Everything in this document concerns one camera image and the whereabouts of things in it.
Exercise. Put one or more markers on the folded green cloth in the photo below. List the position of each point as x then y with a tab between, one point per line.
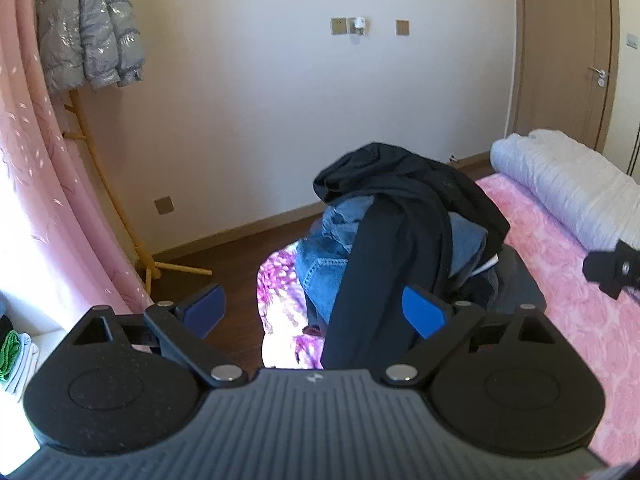
10	355

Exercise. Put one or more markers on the wooden coat rack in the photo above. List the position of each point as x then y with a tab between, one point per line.
122	215

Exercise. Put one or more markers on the white wall switch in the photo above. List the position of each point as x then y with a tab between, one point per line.
634	40

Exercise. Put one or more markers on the silver puffer jacket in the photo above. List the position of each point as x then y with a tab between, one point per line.
112	30
57	35

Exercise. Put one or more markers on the white plug adapter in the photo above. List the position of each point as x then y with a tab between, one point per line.
358	25

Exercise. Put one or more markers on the blue jeans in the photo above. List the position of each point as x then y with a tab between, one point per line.
320	270
467	245

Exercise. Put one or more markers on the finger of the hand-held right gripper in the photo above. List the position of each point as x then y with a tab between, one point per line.
612	267

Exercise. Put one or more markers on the purple floral cloth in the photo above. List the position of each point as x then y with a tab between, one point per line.
280	310

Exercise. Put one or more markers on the pink rose-pattern bedsheet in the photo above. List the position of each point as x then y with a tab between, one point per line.
575	320

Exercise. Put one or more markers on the pink curtain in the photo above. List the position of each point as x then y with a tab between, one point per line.
50	185

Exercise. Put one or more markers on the white striped rolled quilt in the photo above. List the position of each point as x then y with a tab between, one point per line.
565	180

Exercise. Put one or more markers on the black pants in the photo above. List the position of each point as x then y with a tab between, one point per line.
400	220

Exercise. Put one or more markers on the folded white cloth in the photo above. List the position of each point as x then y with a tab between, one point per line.
24	372

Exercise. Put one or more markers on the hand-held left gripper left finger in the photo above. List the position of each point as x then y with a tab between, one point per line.
205	306

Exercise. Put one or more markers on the wooden door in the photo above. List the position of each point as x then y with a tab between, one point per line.
565	50

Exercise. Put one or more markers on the dark navy cloth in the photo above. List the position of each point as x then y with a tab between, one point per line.
515	280

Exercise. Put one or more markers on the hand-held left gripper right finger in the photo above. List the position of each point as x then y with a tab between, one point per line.
422	311

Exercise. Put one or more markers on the beige wall outlet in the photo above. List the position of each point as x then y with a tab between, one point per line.
164	205

